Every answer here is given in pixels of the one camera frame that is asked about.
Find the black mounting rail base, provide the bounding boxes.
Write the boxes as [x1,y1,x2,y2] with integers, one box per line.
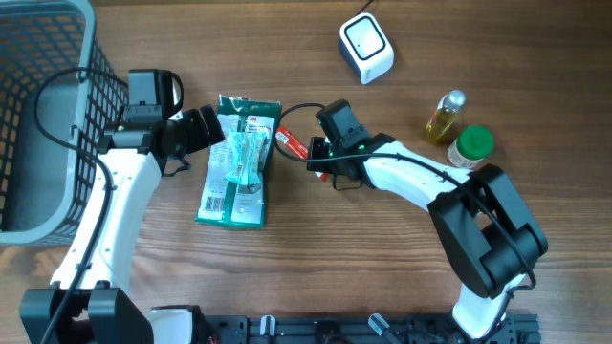
[190,312,541,344]

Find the clear Vim dish soap bottle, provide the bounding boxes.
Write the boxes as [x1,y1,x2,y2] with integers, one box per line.
[425,90,467,144]

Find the white barcode scanner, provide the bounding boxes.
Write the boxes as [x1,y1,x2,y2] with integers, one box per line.
[339,12,395,85]

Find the green lid white jar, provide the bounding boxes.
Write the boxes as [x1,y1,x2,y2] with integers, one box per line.
[448,125,494,168]

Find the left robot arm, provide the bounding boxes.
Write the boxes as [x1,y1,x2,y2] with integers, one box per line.
[19,69,225,343]

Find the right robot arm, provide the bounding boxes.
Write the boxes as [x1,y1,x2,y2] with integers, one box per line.
[307,99,548,341]

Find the red white toothpaste box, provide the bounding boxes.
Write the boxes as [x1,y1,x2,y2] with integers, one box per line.
[275,126,308,159]

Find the grey plastic shopping basket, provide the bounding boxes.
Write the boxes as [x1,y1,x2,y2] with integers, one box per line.
[1,1,127,246]

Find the green white sponge package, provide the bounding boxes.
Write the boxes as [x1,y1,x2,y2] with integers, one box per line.
[195,95,281,228]

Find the teal toothbrush package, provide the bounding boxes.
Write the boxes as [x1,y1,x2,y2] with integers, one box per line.
[226,129,269,186]

